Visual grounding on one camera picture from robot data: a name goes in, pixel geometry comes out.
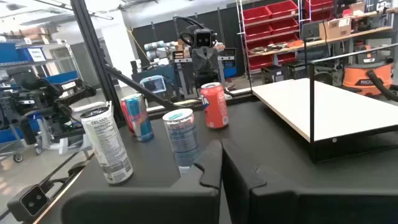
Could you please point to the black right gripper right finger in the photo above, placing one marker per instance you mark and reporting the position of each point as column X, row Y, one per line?
column 311, row 207

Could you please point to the orange Fanta can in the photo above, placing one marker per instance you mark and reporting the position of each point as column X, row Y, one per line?
column 214, row 109

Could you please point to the white Celsius can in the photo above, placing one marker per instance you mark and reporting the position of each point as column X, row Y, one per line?
column 107, row 146

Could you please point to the cardboard box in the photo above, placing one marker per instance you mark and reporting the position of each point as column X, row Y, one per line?
column 334, row 28

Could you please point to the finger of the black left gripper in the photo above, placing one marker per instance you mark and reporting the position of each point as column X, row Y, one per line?
column 212, row 80
column 201, row 80

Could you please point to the wooden shelf black metal frame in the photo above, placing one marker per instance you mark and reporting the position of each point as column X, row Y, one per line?
column 326, row 109

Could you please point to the black robotic equipment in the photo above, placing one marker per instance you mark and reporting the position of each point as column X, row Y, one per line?
column 46, row 96

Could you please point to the red plastic storage bin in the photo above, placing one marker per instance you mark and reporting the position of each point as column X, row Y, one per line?
column 284, row 26
column 283, row 8
column 256, row 14
column 258, row 31
column 260, row 61

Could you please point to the blue screen tablet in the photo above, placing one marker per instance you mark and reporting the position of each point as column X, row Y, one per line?
column 153, row 84

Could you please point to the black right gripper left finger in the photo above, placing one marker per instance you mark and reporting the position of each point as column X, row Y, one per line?
column 140, row 205

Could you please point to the orange shop vacuum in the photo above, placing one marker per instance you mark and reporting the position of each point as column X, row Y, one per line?
column 363, row 77

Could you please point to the blue silver Red Bull can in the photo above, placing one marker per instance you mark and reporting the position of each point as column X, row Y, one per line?
column 182, row 137
column 141, row 118

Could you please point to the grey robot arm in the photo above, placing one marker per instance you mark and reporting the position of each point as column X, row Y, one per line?
column 157, row 49

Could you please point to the black table-level camera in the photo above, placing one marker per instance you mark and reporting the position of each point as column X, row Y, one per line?
column 29, row 203

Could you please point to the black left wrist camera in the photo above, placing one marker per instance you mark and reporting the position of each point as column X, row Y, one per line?
column 203, row 39

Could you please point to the wooden workbench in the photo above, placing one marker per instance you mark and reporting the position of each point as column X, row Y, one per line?
column 326, row 40

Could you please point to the white metal storage rack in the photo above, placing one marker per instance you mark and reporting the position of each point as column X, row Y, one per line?
column 241, row 46

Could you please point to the blue plastic storage bin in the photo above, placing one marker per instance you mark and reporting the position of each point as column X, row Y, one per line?
column 62, row 77

